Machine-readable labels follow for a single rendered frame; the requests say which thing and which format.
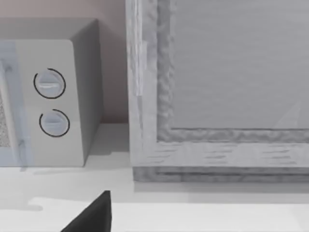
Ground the glass microwave door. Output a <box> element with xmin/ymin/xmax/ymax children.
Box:
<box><xmin>0</xmin><ymin>40</ymin><xmax>33</xmax><ymax>168</ymax></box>

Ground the pale microwave oven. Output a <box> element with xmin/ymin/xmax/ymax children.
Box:
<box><xmin>0</xmin><ymin>17</ymin><xmax>103</xmax><ymax>168</ymax></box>

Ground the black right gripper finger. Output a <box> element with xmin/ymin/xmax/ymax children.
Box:
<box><xmin>60</xmin><ymin>190</ymin><xmax>112</xmax><ymax>232</ymax></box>

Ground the pale round microwave knob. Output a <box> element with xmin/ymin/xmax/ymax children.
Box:
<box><xmin>39</xmin><ymin>109</ymin><xmax>70</xmax><ymax>137</ymax></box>
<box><xmin>33</xmin><ymin>68</ymin><xmax>67</xmax><ymax>99</ymax></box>

